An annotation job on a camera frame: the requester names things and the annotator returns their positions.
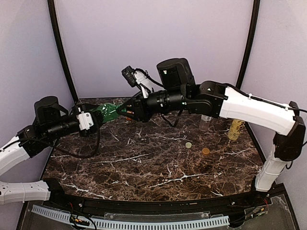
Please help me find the orange juice bottle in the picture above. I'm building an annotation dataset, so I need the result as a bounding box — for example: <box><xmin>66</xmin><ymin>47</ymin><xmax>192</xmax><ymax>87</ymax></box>
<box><xmin>126</xmin><ymin>111</ymin><xmax>134</xmax><ymax>121</ymax></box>

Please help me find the green plastic bottle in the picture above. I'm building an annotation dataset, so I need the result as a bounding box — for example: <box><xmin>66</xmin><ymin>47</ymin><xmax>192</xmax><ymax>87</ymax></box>
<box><xmin>86</xmin><ymin>103</ymin><xmax>120</xmax><ymax>124</ymax></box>

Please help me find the cream white bottle cap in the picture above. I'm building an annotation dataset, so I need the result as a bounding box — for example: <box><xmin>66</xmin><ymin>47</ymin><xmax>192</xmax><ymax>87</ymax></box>
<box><xmin>185</xmin><ymin>142</ymin><xmax>192</xmax><ymax>149</ymax></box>

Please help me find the brown coffee glass bottle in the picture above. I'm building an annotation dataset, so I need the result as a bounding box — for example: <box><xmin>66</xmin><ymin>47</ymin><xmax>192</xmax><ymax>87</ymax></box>
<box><xmin>199</xmin><ymin>115</ymin><xmax>212</xmax><ymax>132</ymax></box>

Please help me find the gold brown bottle cap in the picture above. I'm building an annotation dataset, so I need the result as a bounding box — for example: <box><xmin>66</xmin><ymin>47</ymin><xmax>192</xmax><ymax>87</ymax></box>
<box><xmin>202</xmin><ymin>148</ymin><xmax>210</xmax><ymax>155</ymax></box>

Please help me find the large yellow tea bottle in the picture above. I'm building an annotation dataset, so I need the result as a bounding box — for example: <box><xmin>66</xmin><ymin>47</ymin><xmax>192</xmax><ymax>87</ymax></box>
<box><xmin>227</xmin><ymin>119</ymin><xmax>245</xmax><ymax>140</ymax></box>

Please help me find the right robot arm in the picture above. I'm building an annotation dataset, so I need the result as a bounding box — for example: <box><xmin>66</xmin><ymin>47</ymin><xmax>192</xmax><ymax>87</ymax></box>
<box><xmin>117</xmin><ymin>57</ymin><xmax>306</xmax><ymax>192</ymax></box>

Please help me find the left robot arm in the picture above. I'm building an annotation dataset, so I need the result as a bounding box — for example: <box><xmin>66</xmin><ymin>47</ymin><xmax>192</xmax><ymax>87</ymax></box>
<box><xmin>0</xmin><ymin>96</ymin><xmax>106</xmax><ymax>205</ymax></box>

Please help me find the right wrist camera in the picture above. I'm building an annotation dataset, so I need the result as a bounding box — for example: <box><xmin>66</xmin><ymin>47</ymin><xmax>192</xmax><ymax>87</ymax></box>
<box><xmin>121</xmin><ymin>66</ymin><xmax>154</xmax><ymax>99</ymax></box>

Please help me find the left black frame post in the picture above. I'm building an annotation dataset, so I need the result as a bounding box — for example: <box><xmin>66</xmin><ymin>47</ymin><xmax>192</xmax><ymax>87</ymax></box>
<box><xmin>47</xmin><ymin>0</ymin><xmax>79</xmax><ymax>103</ymax></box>

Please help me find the black frame post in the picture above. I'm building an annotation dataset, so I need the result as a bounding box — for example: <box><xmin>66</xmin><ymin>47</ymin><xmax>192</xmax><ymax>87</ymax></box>
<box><xmin>236</xmin><ymin>0</ymin><xmax>260</xmax><ymax>89</ymax></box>
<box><xmin>47</xmin><ymin>0</ymin><xmax>79</xmax><ymax>103</ymax></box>

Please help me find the white slotted cable duct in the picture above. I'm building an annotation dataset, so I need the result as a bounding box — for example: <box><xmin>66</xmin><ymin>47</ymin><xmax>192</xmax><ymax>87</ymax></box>
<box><xmin>31</xmin><ymin>205</ymin><xmax>230</xmax><ymax>230</ymax></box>

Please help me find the black front rail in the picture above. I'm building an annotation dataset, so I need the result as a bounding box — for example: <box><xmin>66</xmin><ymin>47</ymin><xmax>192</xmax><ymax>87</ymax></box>
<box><xmin>43</xmin><ymin>178</ymin><xmax>277</xmax><ymax>216</ymax></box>

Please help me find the right black frame post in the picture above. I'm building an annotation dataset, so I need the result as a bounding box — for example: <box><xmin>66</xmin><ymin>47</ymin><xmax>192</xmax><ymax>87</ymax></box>
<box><xmin>236</xmin><ymin>0</ymin><xmax>260</xmax><ymax>89</ymax></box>

